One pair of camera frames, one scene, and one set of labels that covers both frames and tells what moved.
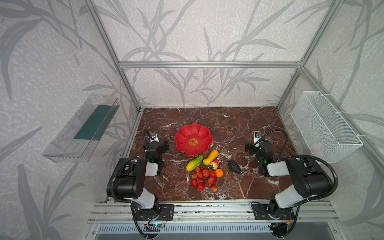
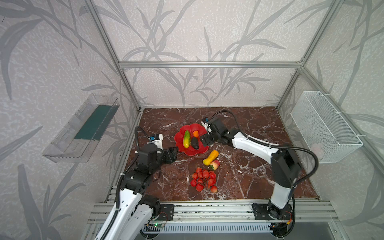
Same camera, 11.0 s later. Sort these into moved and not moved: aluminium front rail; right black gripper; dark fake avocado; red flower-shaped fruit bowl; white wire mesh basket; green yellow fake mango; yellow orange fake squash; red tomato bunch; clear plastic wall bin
Moved: dark fake avocado; green yellow fake mango; right black gripper
Not moved: white wire mesh basket; red flower-shaped fruit bowl; aluminium front rail; clear plastic wall bin; red tomato bunch; yellow orange fake squash
